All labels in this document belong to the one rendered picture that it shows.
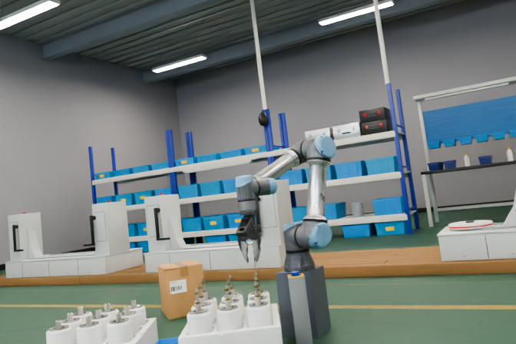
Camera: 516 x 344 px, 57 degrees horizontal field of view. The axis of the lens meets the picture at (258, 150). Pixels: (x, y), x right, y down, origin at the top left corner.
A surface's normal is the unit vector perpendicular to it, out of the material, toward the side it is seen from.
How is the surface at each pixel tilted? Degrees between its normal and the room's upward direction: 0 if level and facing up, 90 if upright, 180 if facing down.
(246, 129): 90
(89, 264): 90
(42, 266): 90
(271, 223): 90
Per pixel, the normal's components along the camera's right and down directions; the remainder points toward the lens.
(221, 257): -0.47, -0.04
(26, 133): 0.88, -0.15
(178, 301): 0.34, -0.15
